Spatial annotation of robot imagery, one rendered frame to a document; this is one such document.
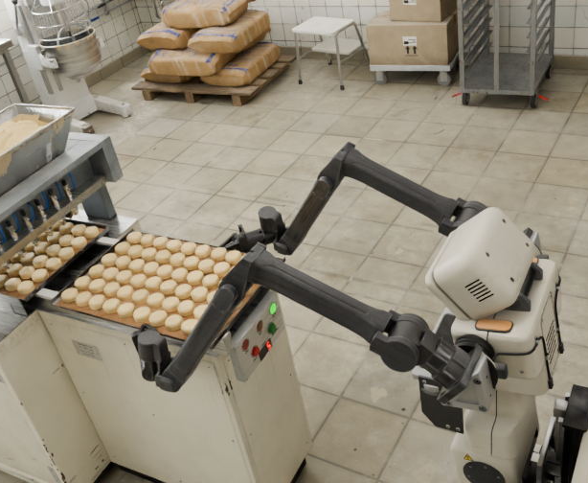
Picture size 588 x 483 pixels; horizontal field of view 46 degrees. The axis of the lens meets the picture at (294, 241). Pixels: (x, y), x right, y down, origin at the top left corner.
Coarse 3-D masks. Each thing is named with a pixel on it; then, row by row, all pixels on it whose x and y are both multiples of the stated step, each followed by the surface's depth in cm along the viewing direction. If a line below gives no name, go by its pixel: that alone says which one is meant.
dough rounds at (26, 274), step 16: (80, 224) 242; (48, 240) 238; (64, 240) 236; (80, 240) 234; (16, 256) 232; (32, 256) 230; (48, 256) 232; (64, 256) 228; (0, 272) 228; (16, 272) 225; (32, 272) 223; (48, 272) 224; (0, 288) 221; (16, 288) 219; (32, 288) 216
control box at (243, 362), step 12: (264, 300) 204; (276, 300) 206; (252, 312) 200; (264, 312) 201; (276, 312) 207; (252, 324) 196; (264, 324) 202; (276, 324) 208; (240, 336) 192; (252, 336) 197; (264, 336) 203; (276, 336) 209; (240, 348) 192; (252, 348) 197; (264, 348) 203; (240, 360) 193; (252, 360) 198; (240, 372) 195; (252, 372) 199
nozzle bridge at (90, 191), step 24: (72, 144) 236; (96, 144) 233; (48, 168) 223; (72, 168) 224; (96, 168) 243; (120, 168) 244; (24, 192) 212; (72, 192) 236; (96, 192) 252; (0, 216) 203; (48, 216) 225; (96, 216) 260; (0, 240) 214; (24, 240) 216; (0, 264) 209
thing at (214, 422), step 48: (96, 336) 212; (96, 384) 230; (144, 384) 215; (192, 384) 201; (240, 384) 201; (288, 384) 228; (144, 432) 234; (192, 432) 218; (240, 432) 205; (288, 432) 233; (192, 480) 238; (240, 480) 221; (288, 480) 239
